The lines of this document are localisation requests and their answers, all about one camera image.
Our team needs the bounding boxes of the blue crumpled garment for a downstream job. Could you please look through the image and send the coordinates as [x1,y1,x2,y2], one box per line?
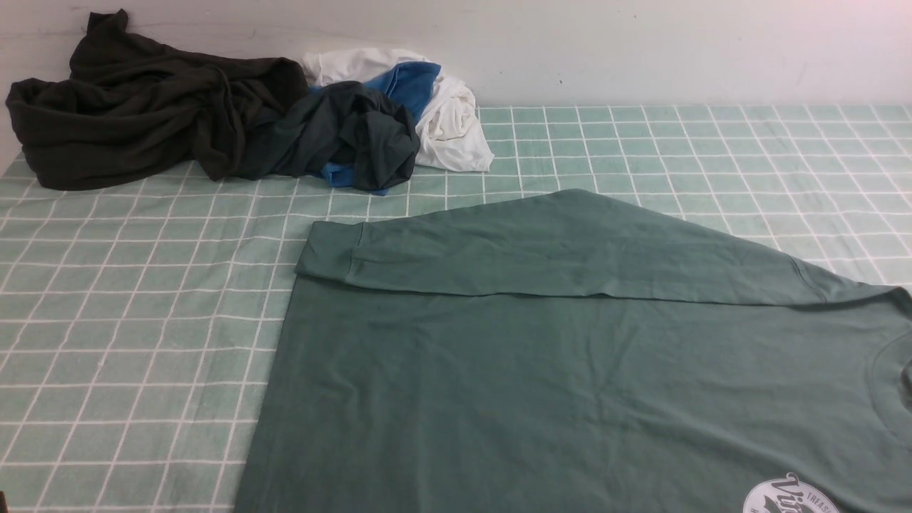
[309,62,440,195]

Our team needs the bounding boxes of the dark olive crumpled garment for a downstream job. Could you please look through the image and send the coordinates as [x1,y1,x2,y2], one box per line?
[6,10,309,191]

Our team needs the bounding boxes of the green checked tablecloth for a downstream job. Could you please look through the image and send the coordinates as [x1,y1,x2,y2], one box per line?
[1,104,911,512]

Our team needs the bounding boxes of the white crumpled garment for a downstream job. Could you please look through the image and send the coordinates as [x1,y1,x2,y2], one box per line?
[301,48,493,172]

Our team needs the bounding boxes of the dark teal crumpled garment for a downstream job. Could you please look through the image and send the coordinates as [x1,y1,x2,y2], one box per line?
[232,81,420,192]

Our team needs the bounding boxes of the green long-sleeve top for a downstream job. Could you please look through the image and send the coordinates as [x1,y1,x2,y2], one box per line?
[234,190,911,512]

